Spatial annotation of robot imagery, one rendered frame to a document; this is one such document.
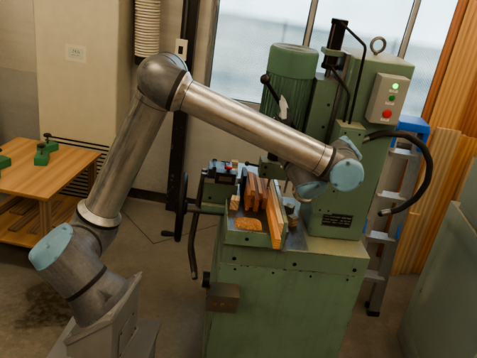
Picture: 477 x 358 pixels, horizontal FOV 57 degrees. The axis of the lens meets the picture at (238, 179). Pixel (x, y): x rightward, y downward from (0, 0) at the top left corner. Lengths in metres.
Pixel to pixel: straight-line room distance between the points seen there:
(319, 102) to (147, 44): 1.55
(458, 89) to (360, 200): 1.44
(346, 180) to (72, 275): 0.82
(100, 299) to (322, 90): 1.00
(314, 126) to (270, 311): 0.77
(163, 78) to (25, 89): 2.45
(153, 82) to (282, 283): 0.98
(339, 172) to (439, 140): 1.82
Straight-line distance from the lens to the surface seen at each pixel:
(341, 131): 1.53
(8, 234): 2.83
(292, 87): 1.56
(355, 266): 1.79
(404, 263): 3.26
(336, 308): 1.91
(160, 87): 1.14
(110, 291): 1.39
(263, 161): 1.70
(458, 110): 3.06
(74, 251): 1.37
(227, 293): 1.71
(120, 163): 1.38
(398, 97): 1.58
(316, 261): 1.74
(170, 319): 2.47
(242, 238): 1.57
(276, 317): 1.90
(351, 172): 1.17
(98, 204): 1.45
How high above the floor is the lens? 1.73
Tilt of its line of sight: 26 degrees down
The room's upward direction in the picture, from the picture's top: 9 degrees clockwise
